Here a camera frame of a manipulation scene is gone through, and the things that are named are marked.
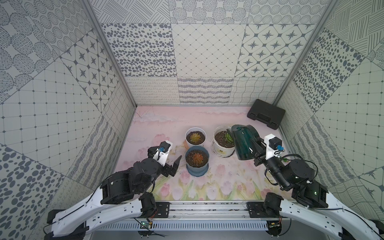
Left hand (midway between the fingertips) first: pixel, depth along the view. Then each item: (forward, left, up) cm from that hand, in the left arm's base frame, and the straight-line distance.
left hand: (170, 149), depth 63 cm
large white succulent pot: (+17, -27, -20) cm, 37 cm away
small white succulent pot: (+19, -10, -19) cm, 28 cm away
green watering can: (+6, -33, +1) cm, 33 cm away
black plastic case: (+47, -63, -26) cm, 82 cm away
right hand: (+4, -35, +3) cm, 35 cm away
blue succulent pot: (+5, -11, -20) cm, 23 cm away
